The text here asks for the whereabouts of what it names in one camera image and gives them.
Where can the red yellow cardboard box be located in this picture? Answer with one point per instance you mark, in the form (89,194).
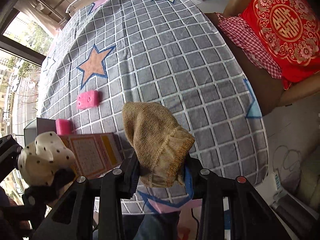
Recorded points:
(95,154)

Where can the white polka dot scrunchie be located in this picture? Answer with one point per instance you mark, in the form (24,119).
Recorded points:
(41,159)

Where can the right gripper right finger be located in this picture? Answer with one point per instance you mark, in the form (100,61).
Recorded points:
(211,189)

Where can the white power strip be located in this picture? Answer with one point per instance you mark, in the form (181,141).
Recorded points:
(280,191)

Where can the grey checked star tablecloth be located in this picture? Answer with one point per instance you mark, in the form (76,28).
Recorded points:
(163,51)

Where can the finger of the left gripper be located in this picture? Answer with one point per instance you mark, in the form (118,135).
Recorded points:
(49,194)
(9,153)

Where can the beige knitted sock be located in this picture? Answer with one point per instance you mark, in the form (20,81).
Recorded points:
(160,143)

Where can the red embroidered cushion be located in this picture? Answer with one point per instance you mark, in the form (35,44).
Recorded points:
(289,31)

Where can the red white checked cloth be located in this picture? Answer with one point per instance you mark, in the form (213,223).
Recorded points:
(243,36)

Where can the brown wooden chair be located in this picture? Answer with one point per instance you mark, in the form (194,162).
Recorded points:
(268,91)

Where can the pink sponge block near box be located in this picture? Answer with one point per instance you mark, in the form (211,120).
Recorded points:
(63,127)

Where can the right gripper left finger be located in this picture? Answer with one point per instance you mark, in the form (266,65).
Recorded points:
(120,183)

